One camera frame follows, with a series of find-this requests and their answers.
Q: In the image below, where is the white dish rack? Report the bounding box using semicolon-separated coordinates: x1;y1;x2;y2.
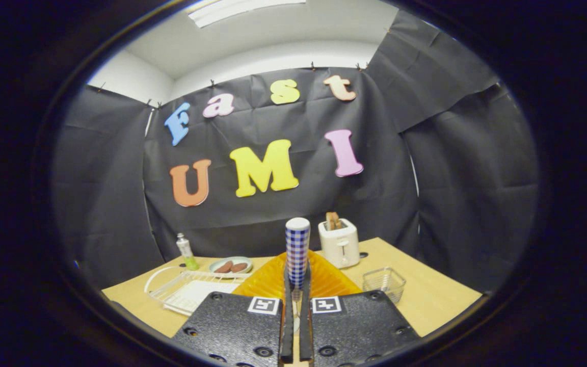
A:
144;266;253;317

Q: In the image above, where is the blue checked handle spoon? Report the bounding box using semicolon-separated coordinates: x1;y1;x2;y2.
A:
285;217;311;302

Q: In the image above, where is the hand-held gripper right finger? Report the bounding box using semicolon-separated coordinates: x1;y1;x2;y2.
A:
299;250;422;367

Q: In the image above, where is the green squeeze bottle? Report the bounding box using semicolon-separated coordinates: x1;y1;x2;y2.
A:
176;233;200;271

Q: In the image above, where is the ceiling light panel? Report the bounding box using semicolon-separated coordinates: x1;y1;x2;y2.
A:
188;0;307;29

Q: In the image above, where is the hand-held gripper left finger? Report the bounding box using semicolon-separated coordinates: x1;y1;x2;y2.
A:
170;252;295;367

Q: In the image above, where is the light green food plate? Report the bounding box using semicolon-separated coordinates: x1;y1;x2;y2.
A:
209;256;253;276

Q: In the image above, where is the metal wire basket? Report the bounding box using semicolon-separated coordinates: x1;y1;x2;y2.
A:
362;267;407;305

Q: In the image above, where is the white toaster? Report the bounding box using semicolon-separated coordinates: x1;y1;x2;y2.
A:
318;218;360;269

